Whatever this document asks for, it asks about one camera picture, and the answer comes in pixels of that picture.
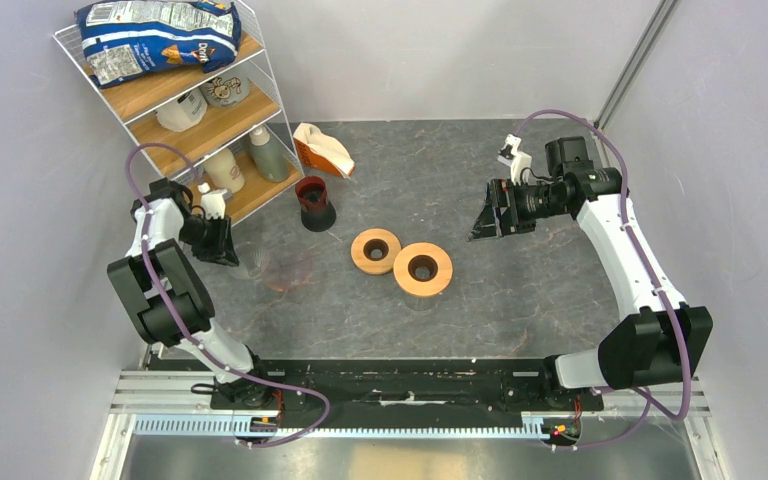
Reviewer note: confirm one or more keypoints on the wooden ring stand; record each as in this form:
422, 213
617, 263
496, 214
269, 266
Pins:
374, 250
423, 270

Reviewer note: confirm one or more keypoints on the blue Doritos chip bag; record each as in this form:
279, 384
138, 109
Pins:
125, 40

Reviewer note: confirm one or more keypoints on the orange white filter box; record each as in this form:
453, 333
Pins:
322, 152

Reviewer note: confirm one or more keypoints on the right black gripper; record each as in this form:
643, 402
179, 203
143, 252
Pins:
491, 223

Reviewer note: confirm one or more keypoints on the cream white bottle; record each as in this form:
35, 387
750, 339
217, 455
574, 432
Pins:
224, 171

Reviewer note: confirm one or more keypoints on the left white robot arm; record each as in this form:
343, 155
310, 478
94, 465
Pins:
168, 303

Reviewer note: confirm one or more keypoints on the grey green bottle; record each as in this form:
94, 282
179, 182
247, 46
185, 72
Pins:
267, 155

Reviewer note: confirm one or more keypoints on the red black dripper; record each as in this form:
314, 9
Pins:
317, 213

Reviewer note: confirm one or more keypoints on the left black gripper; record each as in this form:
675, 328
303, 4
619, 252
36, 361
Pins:
222, 249

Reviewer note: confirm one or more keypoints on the white wire wooden shelf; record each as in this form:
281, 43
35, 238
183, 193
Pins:
192, 84

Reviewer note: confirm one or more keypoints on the clear glass dripper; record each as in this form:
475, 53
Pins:
253, 259

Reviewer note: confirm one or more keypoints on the white plastic jug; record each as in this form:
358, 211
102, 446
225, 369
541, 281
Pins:
182, 113

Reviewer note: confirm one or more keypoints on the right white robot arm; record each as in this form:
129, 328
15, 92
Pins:
660, 338

